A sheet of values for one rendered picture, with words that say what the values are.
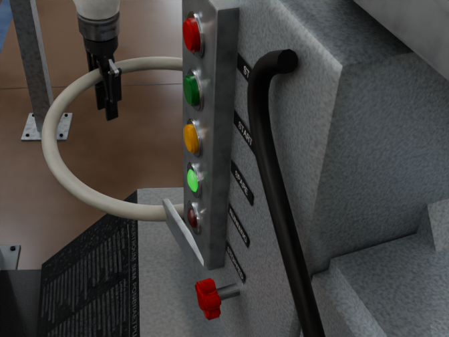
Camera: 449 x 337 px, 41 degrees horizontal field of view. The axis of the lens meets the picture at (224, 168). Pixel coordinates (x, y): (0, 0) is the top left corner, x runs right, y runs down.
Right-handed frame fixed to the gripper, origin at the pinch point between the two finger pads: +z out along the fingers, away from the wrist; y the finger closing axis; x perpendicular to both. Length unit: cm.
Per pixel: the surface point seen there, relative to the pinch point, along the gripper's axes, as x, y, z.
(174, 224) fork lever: -12, 49, -14
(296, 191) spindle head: -27, 85, -67
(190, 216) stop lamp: -26, 72, -50
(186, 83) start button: -26, 70, -65
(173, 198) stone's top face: -3.1, 34.3, -0.3
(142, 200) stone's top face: -8.8, 31.4, -0.2
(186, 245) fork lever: -14, 55, -16
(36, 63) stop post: 17, -99, 59
